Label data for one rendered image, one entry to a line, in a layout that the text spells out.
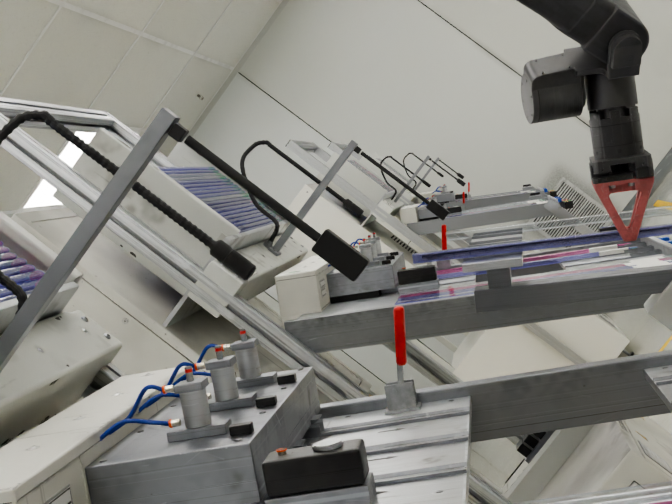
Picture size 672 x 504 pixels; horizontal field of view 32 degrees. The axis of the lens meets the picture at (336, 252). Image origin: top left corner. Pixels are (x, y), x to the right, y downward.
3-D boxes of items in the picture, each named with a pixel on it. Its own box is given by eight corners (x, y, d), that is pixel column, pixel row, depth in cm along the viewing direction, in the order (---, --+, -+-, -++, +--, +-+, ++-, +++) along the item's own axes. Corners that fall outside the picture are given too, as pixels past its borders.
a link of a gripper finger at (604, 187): (601, 247, 135) (590, 166, 134) (598, 239, 142) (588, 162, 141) (662, 239, 133) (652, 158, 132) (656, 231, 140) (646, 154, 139)
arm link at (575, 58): (645, 33, 125) (618, -4, 132) (540, 50, 125) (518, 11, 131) (636, 126, 133) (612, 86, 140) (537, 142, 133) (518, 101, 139)
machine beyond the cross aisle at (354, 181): (664, 271, 617) (376, 57, 627) (692, 288, 536) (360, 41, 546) (506, 471, 635) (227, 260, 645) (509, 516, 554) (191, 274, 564)
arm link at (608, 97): (638, 51, 132) (622, 54, 137) (578, 61, 131) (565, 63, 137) (646, 112, 133) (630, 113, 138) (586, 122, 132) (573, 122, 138)
